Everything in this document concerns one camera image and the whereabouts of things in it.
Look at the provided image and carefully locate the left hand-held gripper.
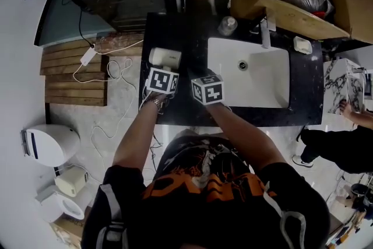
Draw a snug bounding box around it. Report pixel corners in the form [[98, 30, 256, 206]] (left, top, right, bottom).
[[145, 66, 180, 97]]

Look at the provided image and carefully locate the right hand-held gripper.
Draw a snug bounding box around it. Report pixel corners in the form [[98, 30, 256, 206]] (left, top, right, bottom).
[[188, 67, 226, 107]]

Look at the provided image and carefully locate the white hair dryer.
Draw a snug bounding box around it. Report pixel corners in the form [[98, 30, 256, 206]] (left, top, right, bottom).
[[148, 47, 182, 71]]

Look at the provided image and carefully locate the white sink basin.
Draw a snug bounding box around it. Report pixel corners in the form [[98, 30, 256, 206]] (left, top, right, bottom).
[[207, 37, 291, 109]]

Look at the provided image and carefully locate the person's left forearm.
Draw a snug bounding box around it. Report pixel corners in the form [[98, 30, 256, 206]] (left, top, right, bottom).
[[111, 94, 170, 173]]

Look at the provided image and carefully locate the person's right forearm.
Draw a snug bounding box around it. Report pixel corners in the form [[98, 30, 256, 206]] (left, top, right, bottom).
[[203, 102, 288, 173]]

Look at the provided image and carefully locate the gold wristwatch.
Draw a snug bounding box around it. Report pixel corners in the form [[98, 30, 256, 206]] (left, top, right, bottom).
[[145, 97, 167, 115]]

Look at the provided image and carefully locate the clear glass jar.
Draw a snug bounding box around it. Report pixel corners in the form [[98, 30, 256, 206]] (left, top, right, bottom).
[[217, 16, 238, 37]]

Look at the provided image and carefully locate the chrome faucet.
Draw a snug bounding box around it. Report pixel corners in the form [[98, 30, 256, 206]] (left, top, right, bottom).
[[260, 19, 272, 49]]

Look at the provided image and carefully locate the white power adapter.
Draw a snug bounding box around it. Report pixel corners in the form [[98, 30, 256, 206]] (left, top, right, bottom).
[[79, 46, 97, 66]]

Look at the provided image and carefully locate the wooden slat panel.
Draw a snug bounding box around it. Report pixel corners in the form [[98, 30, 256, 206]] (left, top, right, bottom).
[[40, 37, 110, 107]]

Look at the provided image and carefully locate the black stone vanity top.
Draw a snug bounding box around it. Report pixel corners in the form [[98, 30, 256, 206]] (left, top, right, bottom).
[[139, 12, 325, 128]]

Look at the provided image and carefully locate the white soap dish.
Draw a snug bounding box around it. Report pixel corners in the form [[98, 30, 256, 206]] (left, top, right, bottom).
[[293, 36, 313, 55]]

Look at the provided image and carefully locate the black printed t-shirt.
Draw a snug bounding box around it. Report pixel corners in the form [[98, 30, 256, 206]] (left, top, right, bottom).
[[81, 129, 332, 249]]

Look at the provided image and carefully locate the white smart toilet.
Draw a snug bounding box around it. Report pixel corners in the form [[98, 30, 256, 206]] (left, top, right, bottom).
[[20, 124, 81, 168]]

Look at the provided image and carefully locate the marble pattern cabinet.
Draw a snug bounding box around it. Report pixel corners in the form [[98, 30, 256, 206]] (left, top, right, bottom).
[[322, 58, 366, 115]]

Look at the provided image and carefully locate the cream plastic box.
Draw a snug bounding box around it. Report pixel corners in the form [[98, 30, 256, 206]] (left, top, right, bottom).
[[54, 166, 89, 198]]

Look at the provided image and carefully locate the white ceramic toilet bowl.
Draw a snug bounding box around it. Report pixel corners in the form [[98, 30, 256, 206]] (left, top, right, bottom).
[[36, 185, 86, 224]]

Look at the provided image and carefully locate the black round container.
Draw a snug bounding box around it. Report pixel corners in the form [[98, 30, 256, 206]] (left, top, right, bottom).
[[350, 183, 370, 199]]

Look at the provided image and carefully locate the white power cable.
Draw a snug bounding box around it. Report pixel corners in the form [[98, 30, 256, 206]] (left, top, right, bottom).
[[72, 38, 145, 184]]

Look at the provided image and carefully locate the black cable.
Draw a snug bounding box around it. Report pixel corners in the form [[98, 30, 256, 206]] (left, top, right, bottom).
[[78, 5, 96, 49]]

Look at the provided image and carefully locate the grey shoulder strap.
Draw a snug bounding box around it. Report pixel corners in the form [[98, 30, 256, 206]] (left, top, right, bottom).
[[95, 183, 126, 249]]

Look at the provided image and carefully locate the white cord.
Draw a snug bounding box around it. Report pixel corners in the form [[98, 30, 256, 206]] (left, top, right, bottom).
[[263, 180, 307, 249]]

